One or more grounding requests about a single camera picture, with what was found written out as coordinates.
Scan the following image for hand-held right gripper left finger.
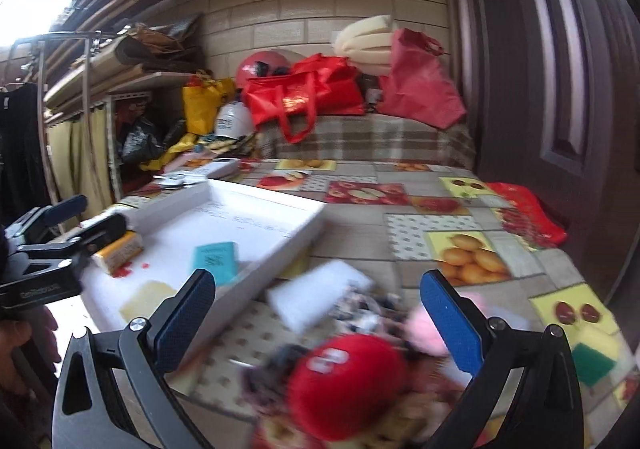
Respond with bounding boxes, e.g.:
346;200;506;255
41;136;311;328
52;269;217;449

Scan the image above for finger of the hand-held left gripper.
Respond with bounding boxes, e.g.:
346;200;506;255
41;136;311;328
10;214;127;275
12;195;89;242

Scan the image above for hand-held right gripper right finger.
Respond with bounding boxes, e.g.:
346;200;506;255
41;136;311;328
420;270;585;449

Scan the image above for yellow orange bar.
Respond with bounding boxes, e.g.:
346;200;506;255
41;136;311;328
91;230;146;274

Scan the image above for pink fluffy ball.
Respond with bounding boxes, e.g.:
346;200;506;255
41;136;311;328
402;291;488;372

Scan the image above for teal packet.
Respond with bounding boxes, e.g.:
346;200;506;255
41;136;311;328
192;241;241;286

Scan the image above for white foam tray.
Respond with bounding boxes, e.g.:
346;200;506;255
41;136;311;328
80;178;328;367

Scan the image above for red plush toy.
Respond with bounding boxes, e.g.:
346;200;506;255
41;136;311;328
287;334;408;442

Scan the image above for white foam block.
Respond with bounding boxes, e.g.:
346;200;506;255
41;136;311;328
265;261;376;335

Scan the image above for person's left hand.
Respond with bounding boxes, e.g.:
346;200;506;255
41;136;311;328
0;308;58;380

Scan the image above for yellow curtain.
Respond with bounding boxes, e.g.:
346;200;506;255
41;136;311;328
45;106;118;230

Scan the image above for black garment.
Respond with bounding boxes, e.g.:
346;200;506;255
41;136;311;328
0;81;51;225

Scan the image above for small white device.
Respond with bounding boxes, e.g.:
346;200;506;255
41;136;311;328
152;171;208;190

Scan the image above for dark patterned cloth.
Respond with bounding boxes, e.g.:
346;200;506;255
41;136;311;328
335;286;406;335

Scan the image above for black plastic bag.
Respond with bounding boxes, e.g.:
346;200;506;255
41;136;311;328
120;116;186;164

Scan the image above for yellow cloth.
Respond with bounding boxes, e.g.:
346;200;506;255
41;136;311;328
140;131;211;170

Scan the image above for white power bank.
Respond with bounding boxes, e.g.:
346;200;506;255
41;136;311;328
192;158;241;180

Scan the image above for red printed plastic bag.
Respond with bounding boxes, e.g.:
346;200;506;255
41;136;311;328
487;181;568;250

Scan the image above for long beige boards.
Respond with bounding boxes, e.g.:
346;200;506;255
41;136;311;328
42;36;201;110

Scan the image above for green and yellow sponge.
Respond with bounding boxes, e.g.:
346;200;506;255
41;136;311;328
570;326;621;387

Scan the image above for chrome clothes rack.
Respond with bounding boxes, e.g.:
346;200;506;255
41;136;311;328
7;29;131;210

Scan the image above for metal storage shelf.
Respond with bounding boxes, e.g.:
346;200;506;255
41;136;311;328
42;69;201;210

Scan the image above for yellow bag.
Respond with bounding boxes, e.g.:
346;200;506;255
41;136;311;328
181;71;236;134

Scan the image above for white helmet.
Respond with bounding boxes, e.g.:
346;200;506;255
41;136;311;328
214;101;256;138

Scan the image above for plaid blanket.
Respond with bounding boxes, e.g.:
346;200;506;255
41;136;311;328
255;114;476;170

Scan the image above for brown cardboard pile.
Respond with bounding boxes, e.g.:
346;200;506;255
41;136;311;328
115;11;206;74

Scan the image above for red helmet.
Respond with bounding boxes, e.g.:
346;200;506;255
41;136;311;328
235;49;306;90

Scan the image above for red nonwoven bag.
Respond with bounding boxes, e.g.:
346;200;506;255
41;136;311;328
377;28;468;130

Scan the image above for red tote bag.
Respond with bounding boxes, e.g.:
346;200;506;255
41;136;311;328
242;55;366;144

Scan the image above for brown metal door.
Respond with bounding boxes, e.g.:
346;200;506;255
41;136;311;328
440;0;640;310

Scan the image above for cream foam stack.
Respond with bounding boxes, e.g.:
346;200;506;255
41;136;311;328
332;15;401;76

